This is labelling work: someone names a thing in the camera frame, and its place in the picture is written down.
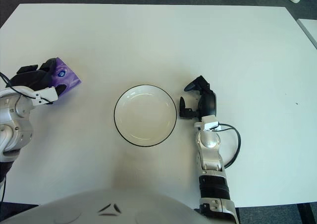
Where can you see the white side table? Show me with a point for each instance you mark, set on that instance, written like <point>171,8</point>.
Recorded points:
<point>309,28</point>

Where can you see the white plate with black rim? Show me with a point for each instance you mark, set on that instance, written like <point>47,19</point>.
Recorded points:
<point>144,116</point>

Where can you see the black table leg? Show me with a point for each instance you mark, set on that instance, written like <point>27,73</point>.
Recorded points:
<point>304,214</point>

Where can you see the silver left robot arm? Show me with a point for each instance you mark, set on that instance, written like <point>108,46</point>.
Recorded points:
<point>15,129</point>

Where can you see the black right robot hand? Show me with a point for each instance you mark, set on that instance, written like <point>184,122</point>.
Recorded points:
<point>209,105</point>

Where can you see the purple tissue paper pack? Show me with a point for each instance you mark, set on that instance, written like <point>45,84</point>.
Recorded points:
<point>67,76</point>

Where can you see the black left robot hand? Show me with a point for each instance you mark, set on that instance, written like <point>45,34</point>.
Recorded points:
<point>32,79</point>

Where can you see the grey robot torso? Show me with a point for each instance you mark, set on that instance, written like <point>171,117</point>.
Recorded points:
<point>111,206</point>

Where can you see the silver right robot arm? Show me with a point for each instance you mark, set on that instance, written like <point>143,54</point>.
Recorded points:
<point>210,144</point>

